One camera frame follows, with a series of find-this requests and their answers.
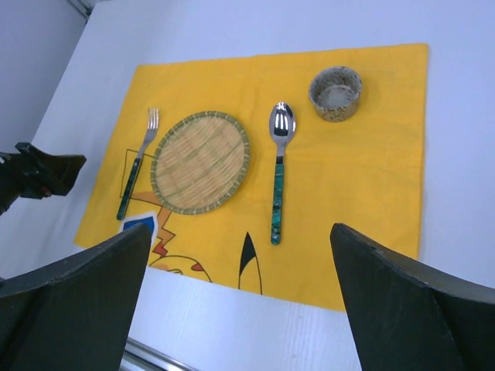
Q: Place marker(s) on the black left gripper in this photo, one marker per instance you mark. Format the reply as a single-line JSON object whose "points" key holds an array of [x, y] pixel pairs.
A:
{"points": [[32, 173]]}

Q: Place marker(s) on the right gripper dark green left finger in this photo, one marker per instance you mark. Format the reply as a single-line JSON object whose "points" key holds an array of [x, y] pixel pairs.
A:
{"points": [[75, 313]]}

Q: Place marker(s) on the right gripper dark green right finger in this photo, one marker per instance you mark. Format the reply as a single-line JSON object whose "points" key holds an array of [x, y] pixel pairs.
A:
{"points": [[406, 315]]}

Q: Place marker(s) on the fork with teal handle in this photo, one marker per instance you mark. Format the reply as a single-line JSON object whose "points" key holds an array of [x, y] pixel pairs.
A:
{"points": [[151, 132]]}

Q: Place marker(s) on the round woven yellow plate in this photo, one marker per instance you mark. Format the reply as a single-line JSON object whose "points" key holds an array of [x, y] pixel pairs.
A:
{"points": [[200, 163]]}

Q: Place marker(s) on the yellow printed cloth placemat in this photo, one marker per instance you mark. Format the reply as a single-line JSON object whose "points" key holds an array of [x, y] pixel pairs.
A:
{"points": [[365, 171]]}

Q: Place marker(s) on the aluminium mounting rail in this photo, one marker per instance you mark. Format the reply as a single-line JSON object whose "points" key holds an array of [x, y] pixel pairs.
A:
{"points": [[138, 356]]}

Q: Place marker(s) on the aluminium frame post left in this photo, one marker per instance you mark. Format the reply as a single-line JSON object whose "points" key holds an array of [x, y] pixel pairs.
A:
{"points": [[84, 7]]}

